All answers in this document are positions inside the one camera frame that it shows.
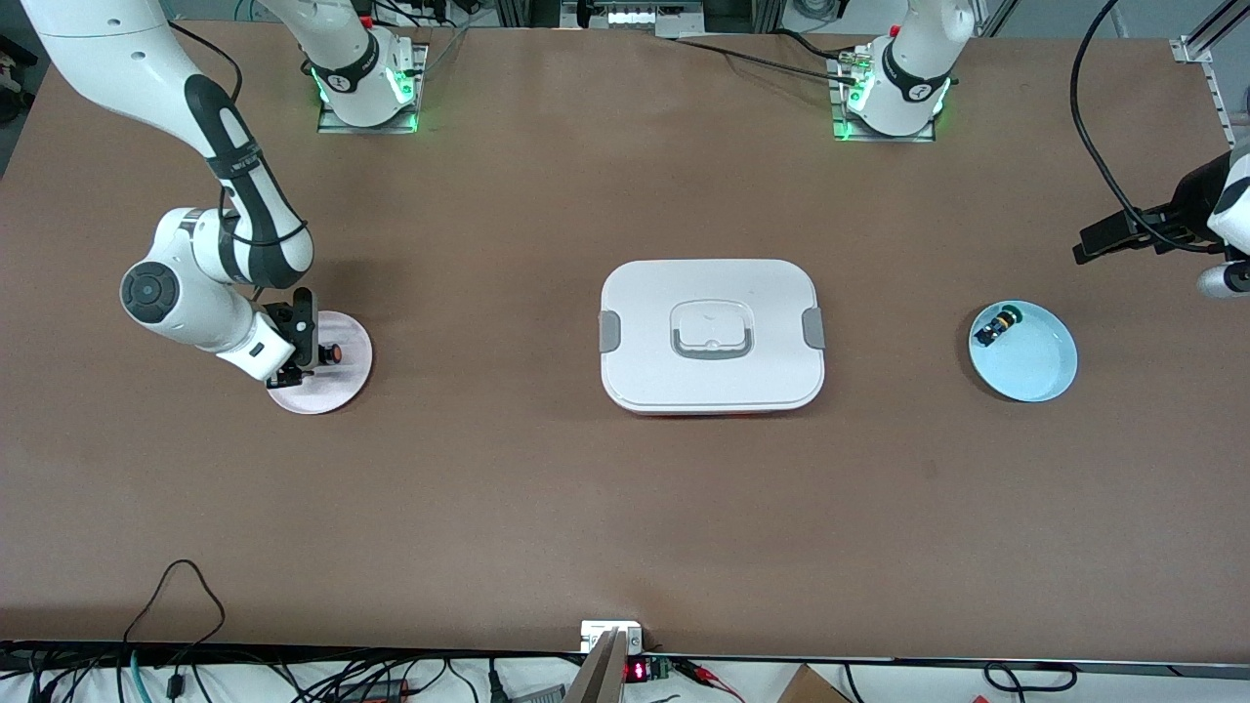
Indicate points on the green push button switch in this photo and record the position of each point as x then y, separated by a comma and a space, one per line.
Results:
998, 325

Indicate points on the brown wooden slat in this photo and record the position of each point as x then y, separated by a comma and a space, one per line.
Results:
601, 674

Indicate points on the red clip leads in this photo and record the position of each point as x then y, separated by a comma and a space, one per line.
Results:
708, 676

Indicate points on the white small box device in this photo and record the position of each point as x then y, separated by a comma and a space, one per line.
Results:
598, 633

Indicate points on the red digit display module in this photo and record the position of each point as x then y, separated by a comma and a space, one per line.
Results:
637, 671

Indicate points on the brown cardboard box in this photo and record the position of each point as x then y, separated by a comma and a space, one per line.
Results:
811, 688

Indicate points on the light blue round plate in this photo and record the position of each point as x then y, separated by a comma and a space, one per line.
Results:
1025, 356

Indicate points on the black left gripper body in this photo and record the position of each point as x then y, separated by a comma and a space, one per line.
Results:
1187, 203

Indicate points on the aluminium profile rail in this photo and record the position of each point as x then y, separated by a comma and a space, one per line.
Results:
1211, 59

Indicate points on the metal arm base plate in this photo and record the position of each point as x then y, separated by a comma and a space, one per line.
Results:
845, 132
337, 122

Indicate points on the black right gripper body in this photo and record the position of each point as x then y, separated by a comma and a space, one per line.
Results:
284, 319

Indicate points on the orange push button switch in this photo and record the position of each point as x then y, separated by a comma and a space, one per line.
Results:
334, 353

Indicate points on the pink round plate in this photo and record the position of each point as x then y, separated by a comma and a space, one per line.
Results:
342, 386

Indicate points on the white lunch box with lid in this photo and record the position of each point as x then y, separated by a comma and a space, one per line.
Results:
713, 337

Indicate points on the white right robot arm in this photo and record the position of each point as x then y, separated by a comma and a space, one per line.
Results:
127, 59

